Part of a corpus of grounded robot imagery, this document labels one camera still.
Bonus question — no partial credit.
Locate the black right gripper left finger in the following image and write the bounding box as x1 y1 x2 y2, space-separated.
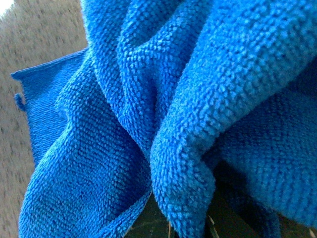
124 194 178 238

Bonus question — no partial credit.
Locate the blue microfiber cloth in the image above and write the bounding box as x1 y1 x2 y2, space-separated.
12 0 317 238

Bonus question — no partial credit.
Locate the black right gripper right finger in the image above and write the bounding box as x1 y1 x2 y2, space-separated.
209 161 317 238

